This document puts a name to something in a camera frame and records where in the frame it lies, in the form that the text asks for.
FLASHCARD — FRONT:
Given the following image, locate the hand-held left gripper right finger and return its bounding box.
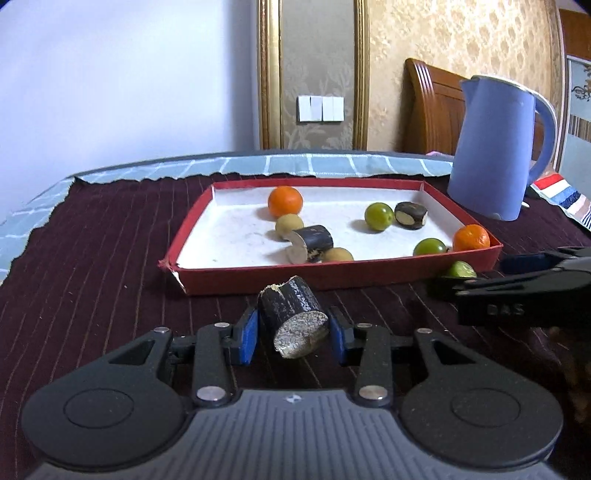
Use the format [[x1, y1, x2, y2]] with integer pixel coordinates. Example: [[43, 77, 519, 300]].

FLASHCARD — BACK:
[[328, 305, 481, 408]]

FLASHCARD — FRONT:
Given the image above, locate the gold wall frame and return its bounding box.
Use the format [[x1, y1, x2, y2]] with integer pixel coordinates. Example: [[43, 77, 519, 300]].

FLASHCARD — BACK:
[[256, 0, 371, 151]]

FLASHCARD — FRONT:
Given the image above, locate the orange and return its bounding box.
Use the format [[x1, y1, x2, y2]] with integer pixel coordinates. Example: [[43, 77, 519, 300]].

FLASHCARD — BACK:
[[268, 185, 304, 219], [452, 224, 491, 252]]

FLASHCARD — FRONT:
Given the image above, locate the blue electric kettle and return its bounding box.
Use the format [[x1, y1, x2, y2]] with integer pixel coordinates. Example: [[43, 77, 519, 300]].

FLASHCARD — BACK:
[[447, 75, 559, 221]]

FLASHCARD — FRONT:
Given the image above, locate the maroon striped cloth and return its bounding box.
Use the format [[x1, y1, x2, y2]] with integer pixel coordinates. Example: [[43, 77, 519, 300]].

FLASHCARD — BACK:
[[0, 172, 591, 480]]

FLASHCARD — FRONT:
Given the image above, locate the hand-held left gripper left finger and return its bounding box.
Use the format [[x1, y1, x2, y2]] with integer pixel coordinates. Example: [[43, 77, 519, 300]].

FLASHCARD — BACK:
[[106, 307, 260, 408]]

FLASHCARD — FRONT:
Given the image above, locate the white light switch panel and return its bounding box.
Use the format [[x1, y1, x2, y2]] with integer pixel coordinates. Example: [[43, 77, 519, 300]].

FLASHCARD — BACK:
[[297, 95, 345, 123]]

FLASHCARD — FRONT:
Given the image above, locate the sugarcane piece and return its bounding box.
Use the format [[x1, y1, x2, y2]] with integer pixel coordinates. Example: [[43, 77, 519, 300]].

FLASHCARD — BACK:
[[394, 202, 428, 230], [257, 275, 330, 361], [284, 224, 334, 265]]

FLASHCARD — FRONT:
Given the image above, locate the wooden headboard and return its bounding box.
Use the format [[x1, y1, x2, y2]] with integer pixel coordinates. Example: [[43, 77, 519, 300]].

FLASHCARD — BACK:
[[403, 58, 546, 160]]

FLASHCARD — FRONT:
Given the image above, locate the red cardboard box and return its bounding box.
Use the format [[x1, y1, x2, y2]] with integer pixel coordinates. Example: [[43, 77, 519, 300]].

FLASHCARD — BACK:
[[158, 178, 504, 297]]

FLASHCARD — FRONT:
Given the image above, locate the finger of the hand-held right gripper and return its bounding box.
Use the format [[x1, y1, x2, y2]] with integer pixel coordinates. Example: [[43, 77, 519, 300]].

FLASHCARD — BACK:
[[427, 263, 591, 300], [500, 246, 591, 274]]

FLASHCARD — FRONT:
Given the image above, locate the teal checked cloth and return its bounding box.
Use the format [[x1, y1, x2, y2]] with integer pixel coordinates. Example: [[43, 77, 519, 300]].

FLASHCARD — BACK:
[[0, 150, 455, 284]]

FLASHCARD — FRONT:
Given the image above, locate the decorated cabinet door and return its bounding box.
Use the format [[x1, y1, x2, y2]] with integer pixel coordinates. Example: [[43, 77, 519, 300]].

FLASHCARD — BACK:
[[556, 7, 591, 174]]

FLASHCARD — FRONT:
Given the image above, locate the green round fruit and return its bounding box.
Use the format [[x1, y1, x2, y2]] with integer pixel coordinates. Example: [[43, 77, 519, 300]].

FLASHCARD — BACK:
[[444, 261, 478, 279], [413, 237, 448, 257], [364, 202, 394, 234]]

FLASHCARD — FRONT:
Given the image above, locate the red white blue striped cloth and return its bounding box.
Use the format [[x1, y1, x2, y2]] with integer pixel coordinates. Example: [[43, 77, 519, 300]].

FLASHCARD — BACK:
[[530, 172, 591, 230]]

